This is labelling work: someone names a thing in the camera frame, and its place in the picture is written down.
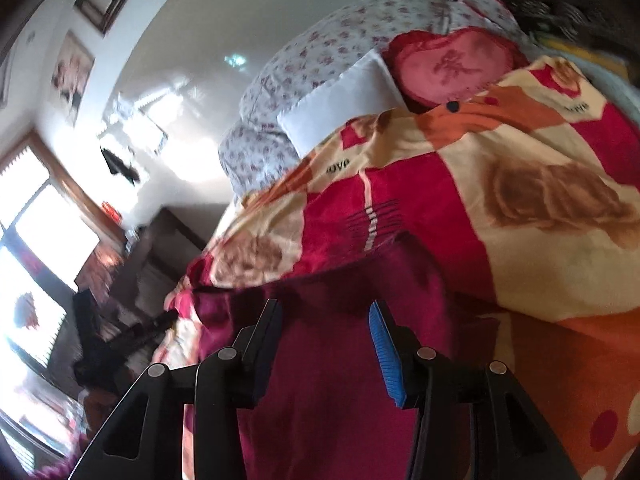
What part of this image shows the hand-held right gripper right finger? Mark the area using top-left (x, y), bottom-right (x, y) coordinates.
top-left (367, 300), bottom-right (583, 480)

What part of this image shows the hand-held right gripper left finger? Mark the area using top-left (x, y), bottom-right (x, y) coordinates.
top-left (70, 299), bottom-right (283, 480)

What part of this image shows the dark red fleece garment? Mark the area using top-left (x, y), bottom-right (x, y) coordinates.
top-left (184, 241), bottom-right (501, 480)

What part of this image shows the dark wooden cabinet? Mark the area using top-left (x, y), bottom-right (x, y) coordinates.
top-left (107, 205), bottom-right (232, 321)

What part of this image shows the black chair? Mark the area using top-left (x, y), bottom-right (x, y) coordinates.
top-left (71, 287), bottom-right (177, 392)

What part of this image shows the white pillow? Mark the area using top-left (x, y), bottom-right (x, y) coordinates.
top-left (277, 50), bottom-right (408, 158)

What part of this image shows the window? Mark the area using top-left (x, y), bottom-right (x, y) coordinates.
top-left (0, 130), bottom-right (126, 461)

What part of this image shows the red cushion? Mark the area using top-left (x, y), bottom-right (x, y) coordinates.
top-left (385, 27), bottom-right (528, 113)

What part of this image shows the floral quilt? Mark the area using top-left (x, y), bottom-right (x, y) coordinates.
top-left (217, 0), bottom-right (526, 206)

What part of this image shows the carved dark wooden headboard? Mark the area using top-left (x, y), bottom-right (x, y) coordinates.
top-left (475, 0), bottom-right (640, 51)

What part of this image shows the black wall object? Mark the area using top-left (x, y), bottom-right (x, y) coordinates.
top-left (100, 145), bottom-right (142, 184)

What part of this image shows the wall poster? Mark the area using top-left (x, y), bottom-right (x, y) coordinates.
top-left (51, 30), bottom-right (97, 127)

